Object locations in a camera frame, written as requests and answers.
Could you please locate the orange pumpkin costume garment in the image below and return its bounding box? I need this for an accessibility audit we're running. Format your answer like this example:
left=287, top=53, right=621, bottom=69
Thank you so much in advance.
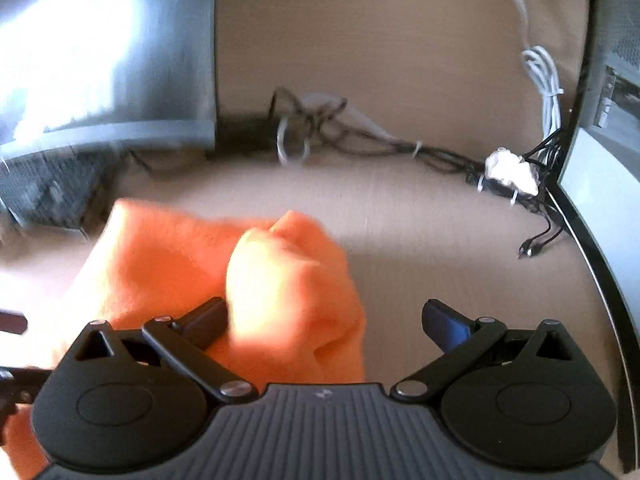
left=0, top=197, right=368, bottom=480

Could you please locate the black mechanical keyboard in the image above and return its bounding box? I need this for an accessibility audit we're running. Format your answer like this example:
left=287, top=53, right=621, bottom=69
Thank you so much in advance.
left=1, top=152, right=122, bottom=232

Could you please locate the white crumpled tissue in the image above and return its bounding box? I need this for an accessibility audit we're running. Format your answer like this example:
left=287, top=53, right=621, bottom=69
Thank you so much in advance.
left=484, top=148, right=539, bottom=196

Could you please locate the white computer tower case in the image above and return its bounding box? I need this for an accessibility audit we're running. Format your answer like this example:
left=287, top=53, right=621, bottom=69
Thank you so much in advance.
left=553, top=0, right=640, bottom=472

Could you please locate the black curved monitor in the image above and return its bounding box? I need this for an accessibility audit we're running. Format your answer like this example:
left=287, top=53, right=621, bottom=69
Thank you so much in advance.
left=1, top=0, right=217, bottom=160

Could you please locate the black cable bundle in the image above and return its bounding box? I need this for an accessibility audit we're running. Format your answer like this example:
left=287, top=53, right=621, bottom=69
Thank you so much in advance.
left=269, top=86, right=566, bottom=261

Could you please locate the white power cable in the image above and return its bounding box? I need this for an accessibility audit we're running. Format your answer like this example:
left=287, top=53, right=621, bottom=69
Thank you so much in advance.
left=484, top=0, right=565, bottom=143

